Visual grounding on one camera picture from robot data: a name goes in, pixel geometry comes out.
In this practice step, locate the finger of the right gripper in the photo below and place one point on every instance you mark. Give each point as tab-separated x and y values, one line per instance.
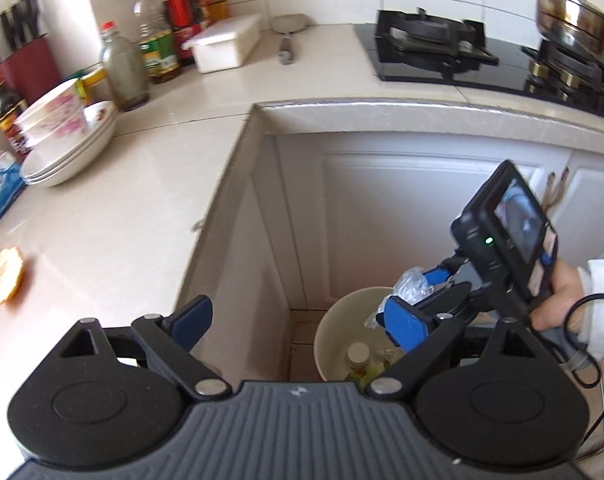
404	322
446	272

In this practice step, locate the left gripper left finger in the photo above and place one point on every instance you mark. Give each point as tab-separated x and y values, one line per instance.
167	343

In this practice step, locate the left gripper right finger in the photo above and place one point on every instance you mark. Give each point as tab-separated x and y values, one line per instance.
448	321

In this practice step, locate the green vegetable leaf scrap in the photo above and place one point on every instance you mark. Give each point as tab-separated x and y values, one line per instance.
374	374

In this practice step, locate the clear plastic bag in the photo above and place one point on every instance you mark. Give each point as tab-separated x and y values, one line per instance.
412	287

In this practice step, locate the small white-capped bottle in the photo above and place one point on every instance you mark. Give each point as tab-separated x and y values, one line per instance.
357	358

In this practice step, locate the yellow citrus peel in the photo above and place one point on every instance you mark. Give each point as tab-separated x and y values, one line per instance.
11	273

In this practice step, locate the white round trash bin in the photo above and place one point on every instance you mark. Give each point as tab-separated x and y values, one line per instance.
344	324

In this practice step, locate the person's right hand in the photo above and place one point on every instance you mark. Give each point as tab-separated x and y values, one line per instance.
569	285

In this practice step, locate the white cabinet door right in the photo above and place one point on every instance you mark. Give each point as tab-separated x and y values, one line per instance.
585	209

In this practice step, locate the white cabinet door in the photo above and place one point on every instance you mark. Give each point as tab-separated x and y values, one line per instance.
234	265
585	209
365	207

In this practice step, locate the white cabinet door left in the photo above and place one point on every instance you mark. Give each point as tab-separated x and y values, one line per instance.
234	265

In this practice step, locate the white cabinet door centre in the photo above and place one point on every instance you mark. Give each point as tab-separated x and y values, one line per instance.
365	207

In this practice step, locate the lower white plate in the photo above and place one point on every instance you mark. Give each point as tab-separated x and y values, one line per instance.
75	165

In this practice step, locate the white plate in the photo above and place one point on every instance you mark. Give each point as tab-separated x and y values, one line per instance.
53	151
75	165

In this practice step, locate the black gas stove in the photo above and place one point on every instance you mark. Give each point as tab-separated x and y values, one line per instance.
420	47

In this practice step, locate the blue white salt bag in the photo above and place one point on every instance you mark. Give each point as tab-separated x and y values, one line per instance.
2	189

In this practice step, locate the stainless steel pot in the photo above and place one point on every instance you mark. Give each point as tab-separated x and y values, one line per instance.
576	26

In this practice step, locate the top white plate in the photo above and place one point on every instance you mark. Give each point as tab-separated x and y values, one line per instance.
53	151

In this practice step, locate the middle floral white bowl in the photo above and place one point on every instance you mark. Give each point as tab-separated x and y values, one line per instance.
62	122

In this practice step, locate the floral white bowl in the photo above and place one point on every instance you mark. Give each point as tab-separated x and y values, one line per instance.
62	122
63	95

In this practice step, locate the top floral white bowl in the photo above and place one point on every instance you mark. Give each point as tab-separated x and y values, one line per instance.
63	95

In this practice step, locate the clear red-capped glass bottle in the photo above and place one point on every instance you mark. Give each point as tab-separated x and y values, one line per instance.
124	68

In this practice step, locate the dark vinegar bottle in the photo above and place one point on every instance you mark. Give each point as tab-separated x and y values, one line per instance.
11	107

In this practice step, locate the yellow oil bottle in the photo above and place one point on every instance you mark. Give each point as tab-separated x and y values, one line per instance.
156	41

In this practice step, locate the white plastic container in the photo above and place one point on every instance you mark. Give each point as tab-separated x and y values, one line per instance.
226	44

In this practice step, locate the dark red knife block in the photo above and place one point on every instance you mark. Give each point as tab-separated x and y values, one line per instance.
30	67

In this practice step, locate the red label sauce bottle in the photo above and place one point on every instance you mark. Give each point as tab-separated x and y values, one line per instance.
181	15

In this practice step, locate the bronze cabinet handle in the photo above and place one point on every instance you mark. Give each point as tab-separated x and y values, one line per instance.
561	187
548	191

